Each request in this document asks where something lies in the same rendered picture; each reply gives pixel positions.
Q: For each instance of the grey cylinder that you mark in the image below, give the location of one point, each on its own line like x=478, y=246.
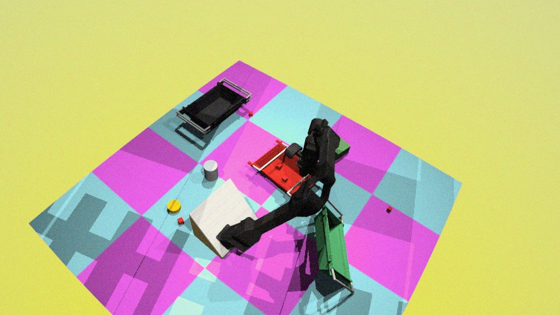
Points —
x=211, y=170

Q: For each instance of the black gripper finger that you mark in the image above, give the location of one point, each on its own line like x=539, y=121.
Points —
x=302, y=168
x=307, y=171

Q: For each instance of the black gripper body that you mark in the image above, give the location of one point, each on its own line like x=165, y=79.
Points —
x=304, y=159

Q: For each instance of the yellow cylinder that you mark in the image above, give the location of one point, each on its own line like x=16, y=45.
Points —
x=174, y=206

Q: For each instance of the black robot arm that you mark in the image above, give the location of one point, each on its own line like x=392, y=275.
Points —
x=303, y=203

